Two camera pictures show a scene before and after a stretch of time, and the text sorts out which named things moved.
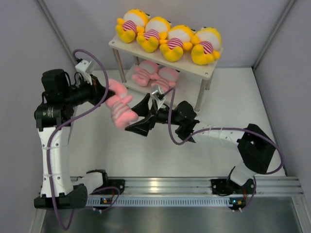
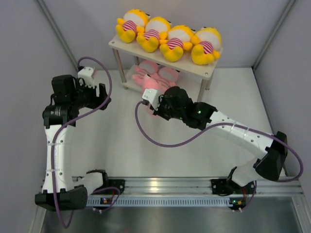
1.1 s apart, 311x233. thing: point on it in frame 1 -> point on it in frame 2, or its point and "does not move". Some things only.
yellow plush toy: x=156 y=28 does not move
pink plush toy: x=122 y=113 -> x=149 y=82
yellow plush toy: x=207 y=42 does not move
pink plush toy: x=146 y=71 does not move
